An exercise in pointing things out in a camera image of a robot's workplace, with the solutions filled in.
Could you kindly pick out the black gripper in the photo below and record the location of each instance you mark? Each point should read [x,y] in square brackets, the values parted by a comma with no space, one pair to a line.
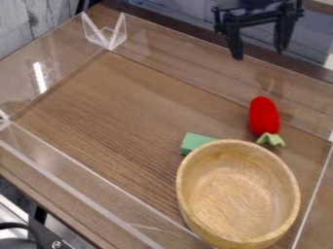
[234,14]

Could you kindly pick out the red plush strawberry toy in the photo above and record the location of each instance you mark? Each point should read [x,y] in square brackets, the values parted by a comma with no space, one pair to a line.
[265,122]

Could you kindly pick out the green foam block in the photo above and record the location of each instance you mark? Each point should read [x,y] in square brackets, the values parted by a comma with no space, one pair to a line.
[193,141]

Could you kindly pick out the wooden oval bowl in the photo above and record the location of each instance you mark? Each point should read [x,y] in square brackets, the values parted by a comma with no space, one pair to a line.
[238,194]

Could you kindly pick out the black metal table leg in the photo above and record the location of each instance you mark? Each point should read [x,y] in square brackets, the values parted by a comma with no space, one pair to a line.
[47,240]

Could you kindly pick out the clear acrylic corner bracket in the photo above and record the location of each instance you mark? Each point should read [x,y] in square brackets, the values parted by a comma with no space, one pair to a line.
[107,37]

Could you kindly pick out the clear acrylic tray wall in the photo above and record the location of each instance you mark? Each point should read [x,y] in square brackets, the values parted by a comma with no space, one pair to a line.
[94,120]

